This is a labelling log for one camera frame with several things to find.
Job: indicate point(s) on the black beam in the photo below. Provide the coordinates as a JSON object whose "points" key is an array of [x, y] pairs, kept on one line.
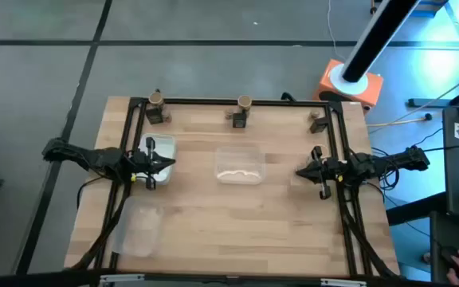
{"points": [[54, 278]]}

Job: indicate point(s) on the black stand foot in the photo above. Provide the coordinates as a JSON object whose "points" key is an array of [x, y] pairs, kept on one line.
{"points": [[428, 103]]}

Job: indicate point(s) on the black computer mouse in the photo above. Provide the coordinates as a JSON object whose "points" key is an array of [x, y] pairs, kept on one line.
{"points": [[448, 255]]}

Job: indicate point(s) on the white round disc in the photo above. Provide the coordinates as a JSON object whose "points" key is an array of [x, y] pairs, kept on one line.
{"points": [[339, 85]]}

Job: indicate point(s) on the small caster wheel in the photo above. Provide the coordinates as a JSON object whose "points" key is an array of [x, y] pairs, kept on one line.
{"points": [[426, 257]]}

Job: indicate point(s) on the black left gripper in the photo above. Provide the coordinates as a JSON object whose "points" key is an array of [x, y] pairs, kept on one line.
{"points": [[142, 162]]}

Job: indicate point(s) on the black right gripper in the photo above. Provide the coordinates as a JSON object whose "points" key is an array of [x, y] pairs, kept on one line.
{"points": [[335, 170]]}

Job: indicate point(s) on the dark green spice tin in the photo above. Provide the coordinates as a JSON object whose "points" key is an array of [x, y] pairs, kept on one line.
{"points": [[239, 120], [318, 125], [154, 115]]}

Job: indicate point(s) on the black stand pole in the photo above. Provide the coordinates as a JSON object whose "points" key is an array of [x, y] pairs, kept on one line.
{"points": [[377, 36]]}

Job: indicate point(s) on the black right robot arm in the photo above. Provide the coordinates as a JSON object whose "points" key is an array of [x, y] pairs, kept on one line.
{"points": [[397, 161]]}

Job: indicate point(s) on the aluminium bar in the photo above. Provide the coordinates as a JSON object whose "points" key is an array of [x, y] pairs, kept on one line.
{"points": [[343, 282], [122, 277]]}

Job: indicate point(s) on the orange box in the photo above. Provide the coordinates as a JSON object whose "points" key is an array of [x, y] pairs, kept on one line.
{"points": [[373, 89]]}

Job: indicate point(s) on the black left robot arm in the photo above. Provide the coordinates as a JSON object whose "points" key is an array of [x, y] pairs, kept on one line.
{"points": [[102, 159]]}

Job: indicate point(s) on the black metal table frame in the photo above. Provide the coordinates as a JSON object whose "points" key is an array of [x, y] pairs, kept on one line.
{"points": [[205, 101]]}

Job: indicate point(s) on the translucent plastic bin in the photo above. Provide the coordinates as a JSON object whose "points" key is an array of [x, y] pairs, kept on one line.
{"points": [[138, 235], [237, 163], [165, 147]]}

